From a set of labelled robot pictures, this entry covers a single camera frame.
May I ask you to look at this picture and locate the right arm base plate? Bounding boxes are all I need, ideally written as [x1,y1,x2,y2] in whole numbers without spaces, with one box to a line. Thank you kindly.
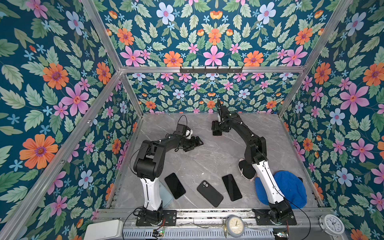
[252,209,298,226]

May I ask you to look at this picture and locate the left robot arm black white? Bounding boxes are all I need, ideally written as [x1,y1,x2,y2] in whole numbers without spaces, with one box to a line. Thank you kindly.
[133,134,204,212]

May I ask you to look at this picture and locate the black hook rail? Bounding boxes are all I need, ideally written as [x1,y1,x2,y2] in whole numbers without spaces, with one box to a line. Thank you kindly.
[179,66,243,75]

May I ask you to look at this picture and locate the round beige clock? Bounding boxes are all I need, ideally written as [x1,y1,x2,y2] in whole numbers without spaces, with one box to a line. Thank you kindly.
[225,215,245,238]

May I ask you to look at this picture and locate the light blue phone case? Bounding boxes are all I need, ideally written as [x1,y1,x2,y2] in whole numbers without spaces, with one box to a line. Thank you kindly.
[159,182,174,208]

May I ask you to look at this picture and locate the aluminium front rail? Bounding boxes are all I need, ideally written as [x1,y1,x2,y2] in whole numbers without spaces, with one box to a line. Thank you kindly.
[96,208,334,222]

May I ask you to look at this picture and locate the white box device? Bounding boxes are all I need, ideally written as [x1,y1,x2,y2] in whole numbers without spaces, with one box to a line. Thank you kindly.
[84,220,123,240]

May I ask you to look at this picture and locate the blue cloth hat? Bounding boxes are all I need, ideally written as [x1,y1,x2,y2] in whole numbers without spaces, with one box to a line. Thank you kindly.
[255,171,307,209]

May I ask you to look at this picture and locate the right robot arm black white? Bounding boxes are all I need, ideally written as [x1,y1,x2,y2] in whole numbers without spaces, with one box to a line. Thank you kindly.
[212,108,293,224]

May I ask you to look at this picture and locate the black phone pink edge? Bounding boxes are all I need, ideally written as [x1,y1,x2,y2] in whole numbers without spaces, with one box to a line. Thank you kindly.
[213,129,222,136]

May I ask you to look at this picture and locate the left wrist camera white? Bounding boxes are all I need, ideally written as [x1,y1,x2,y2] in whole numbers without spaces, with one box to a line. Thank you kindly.
[185,129,193,139]

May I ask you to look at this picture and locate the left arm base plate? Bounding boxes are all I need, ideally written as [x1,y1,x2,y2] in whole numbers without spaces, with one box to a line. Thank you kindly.
[136,210,177,227]

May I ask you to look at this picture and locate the black phone case camera cutout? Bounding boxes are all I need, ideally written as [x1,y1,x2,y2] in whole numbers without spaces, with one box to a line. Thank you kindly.
[197,181,224,208]

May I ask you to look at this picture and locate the white alarm clock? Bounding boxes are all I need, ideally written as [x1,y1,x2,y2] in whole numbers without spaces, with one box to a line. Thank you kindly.
[319,214,345,236]

